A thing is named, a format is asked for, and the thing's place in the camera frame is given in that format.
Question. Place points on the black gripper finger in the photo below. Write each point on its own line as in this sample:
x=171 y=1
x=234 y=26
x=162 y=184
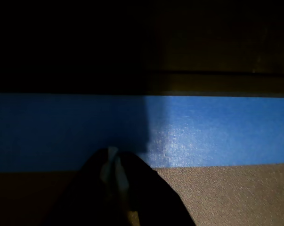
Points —
x=85 y=200
x=156 y=200

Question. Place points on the long blue tape strip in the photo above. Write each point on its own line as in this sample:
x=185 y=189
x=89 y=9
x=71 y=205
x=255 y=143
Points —
x=203 y=131

